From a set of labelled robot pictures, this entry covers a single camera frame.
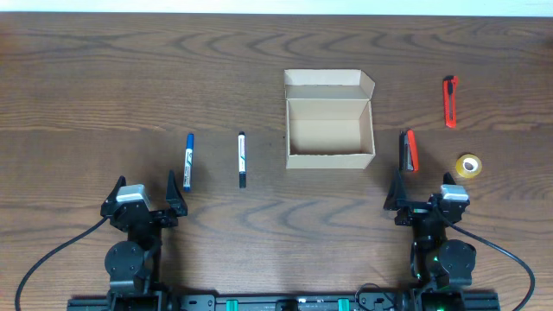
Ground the cardboard box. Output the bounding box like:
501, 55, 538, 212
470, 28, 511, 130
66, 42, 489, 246
284, 69, 376, 169

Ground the yellow tape roll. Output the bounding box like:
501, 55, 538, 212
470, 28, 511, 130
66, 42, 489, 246
455, 154, 482, 179

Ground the red utility knife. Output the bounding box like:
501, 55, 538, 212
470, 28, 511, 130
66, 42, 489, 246
442, 75, 459, 128

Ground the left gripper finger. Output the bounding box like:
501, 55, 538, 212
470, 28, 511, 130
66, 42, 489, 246
166, 170, 188, 217
105, 175, 126, 203

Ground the right black cable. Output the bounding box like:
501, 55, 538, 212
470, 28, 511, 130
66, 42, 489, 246
434, 205, 537, 311

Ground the blue whiteboard marker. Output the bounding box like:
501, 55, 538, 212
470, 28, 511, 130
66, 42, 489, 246
182, 133, 194, 192

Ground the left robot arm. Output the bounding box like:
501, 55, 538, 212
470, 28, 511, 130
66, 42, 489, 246
100, 171, 188, 311

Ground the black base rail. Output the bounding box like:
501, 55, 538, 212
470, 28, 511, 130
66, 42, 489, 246
67, 291, 500, 311

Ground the left black cable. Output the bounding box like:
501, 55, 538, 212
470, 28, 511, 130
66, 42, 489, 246
14, 217, 109, 311

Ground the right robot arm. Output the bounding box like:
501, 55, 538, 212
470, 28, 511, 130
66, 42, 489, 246
384, 171, 476, 311

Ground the black whiteboard marker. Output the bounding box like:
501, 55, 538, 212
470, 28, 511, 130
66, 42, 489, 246
238, 131, 247, 188

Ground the black cable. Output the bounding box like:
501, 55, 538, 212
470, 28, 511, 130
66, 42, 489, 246
14, 217, 109, 311
434, 205, 537, 311

